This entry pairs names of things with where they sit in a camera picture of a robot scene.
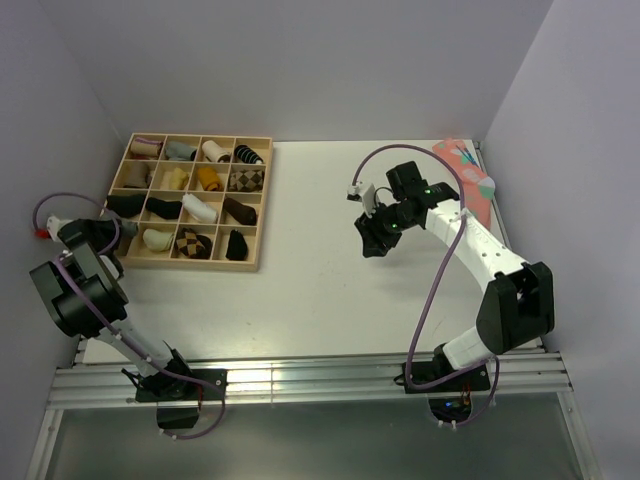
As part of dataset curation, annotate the cream rolled sock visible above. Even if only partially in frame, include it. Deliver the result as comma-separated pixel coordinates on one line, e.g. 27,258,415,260
161,167,189,190

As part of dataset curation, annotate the beige purple rolled sock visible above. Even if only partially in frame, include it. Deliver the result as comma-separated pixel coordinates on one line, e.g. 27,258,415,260
129,137,163,159

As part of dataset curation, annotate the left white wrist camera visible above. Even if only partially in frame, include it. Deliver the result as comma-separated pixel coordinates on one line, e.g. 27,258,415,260
34,215,71,242

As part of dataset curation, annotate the grey sock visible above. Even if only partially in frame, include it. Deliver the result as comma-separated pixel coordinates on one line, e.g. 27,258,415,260
118,220,139,238

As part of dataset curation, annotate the aluminium rail frame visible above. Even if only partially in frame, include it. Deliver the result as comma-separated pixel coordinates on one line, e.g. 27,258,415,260
29,264,601,480

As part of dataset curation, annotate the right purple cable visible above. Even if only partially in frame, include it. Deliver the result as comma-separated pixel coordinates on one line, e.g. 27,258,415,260
351,144,501,426

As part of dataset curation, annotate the brown argyle rolled sock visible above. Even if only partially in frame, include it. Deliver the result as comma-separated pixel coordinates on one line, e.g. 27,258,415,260
175,228,213,260

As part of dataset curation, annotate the purple cable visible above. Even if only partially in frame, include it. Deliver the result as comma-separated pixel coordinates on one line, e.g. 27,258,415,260
351,144,501,426
31,192,227,441

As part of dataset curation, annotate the mustard yellow rolled sock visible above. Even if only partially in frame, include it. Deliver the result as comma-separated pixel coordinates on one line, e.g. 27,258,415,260
197,167,224,192

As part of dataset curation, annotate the brown checkered rolled sock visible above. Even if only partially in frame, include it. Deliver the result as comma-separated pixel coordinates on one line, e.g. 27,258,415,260
228,170,265,193

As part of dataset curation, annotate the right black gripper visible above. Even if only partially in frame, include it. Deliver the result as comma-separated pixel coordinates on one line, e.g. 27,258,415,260
354,200,417,259

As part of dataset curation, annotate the black rolled sock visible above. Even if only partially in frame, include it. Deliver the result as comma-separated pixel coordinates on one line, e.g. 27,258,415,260
225,229,249,261
106,194,146,219
145,197,182,220

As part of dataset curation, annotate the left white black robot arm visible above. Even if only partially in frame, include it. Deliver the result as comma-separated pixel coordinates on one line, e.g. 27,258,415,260
30,215,195,400

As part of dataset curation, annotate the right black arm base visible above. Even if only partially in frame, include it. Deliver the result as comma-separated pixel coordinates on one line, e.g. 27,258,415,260
393,356,497,430

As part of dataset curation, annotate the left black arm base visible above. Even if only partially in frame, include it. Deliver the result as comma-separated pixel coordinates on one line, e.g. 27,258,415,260
121,369,227,431

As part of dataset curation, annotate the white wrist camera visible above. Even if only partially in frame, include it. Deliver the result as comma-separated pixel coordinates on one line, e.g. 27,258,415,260
347,181,378,218
34,215,71,242

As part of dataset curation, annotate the black rolled sock left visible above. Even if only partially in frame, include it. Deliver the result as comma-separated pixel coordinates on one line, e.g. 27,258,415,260
106,194,146,219

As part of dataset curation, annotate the pale green rolled sock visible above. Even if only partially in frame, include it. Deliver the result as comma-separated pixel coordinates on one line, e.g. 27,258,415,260
142,228,174,253

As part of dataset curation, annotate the taupe rolled sock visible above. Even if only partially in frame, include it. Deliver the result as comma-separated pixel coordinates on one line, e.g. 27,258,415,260
122,163,150,189

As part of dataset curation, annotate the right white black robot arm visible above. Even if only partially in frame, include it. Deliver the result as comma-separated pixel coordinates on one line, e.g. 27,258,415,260
347,162,555,391

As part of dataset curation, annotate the light blue rolled sock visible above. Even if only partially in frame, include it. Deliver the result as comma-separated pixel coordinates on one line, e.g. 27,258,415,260
164,141,197,161

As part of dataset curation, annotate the wooden compartment tray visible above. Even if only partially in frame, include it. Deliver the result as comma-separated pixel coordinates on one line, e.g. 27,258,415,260
104,132,274,272

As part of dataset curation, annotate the black rolled sock bottom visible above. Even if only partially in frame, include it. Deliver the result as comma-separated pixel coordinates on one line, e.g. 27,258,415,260
225,229,249,261

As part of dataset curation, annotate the black rolled sock middle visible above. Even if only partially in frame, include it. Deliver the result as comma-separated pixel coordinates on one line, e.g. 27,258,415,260
145,197,182,220

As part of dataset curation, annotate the dark brown rolled sock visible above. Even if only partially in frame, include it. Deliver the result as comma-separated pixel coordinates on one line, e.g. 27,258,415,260
223,197,258,226

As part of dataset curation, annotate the white brown rolled sock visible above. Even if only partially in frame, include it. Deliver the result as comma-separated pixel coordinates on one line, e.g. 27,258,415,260
202,140,231,163

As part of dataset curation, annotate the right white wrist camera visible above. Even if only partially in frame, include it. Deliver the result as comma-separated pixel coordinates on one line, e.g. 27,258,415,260
347,181,378,218

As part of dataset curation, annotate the black white striped sock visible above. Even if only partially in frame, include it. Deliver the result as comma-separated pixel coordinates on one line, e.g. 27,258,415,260
234,144,264,165

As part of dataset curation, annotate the pink patterned sock pair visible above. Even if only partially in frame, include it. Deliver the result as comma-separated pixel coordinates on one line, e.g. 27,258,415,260
433,138,496,229

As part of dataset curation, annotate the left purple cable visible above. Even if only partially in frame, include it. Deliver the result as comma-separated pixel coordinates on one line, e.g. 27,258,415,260
31,192,227,441

